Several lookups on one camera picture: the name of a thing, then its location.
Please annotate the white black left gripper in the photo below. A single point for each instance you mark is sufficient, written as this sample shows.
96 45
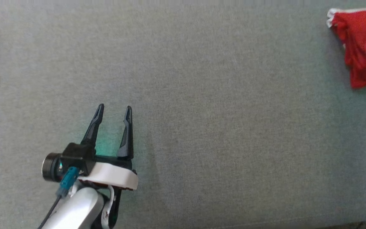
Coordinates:
113 175

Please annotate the red shorts with white trim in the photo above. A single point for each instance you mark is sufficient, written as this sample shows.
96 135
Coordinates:
356 41

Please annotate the grey fabric sofa seat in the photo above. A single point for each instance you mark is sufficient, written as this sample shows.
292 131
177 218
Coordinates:
202 95

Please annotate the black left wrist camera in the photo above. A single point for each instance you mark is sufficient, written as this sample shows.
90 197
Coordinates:
75 157

